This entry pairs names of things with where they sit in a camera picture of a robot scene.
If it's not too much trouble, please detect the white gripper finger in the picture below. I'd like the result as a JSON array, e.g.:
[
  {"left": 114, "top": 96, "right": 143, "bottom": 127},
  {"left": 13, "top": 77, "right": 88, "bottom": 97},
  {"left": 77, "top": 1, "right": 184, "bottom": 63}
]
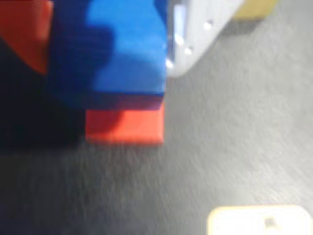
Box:
[{"left": 167, "top": 0, "right": 245, "bottom": 78}]

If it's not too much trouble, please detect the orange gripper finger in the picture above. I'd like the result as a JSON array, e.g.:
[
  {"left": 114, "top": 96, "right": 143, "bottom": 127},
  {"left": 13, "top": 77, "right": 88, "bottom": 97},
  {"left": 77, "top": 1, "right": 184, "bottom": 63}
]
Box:
[{"left": 0, "top": 0, "right": 54, "bottom": 75}]

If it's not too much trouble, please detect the blue wooden cube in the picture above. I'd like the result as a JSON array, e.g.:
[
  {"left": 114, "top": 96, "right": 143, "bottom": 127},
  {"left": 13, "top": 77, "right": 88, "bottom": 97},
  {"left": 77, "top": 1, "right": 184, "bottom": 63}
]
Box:
[{"left": 48, "top": 0, "right": 169, "bottom": 111}]

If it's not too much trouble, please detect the yellow wooden cube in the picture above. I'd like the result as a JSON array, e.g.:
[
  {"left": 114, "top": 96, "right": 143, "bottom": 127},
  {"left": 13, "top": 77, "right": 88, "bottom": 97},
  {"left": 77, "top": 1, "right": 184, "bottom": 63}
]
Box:
[{"left": 231, "top": 0, "right": 278, "bottom": 21}]

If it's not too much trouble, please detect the red wooden cube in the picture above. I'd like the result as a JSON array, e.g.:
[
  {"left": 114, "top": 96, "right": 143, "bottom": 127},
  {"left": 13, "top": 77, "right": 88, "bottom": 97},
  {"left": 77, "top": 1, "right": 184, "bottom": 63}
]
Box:
[{"left": 85, "top": 101, "right": 166, "bottom": 146}]

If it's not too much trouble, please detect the black table mat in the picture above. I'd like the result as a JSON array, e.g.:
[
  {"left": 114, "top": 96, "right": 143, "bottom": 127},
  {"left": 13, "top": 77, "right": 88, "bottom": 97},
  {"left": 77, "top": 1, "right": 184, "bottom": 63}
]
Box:
[{"left": 0, "top": 0, "right": 313, "bottom": 235}]

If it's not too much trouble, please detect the yellow robot sticker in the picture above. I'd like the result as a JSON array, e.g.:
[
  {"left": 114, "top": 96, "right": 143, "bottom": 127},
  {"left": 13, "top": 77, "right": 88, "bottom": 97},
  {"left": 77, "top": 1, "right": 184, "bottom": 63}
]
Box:
[{"left": 206, "top": 205, "right": 312, "bottom": 235}]

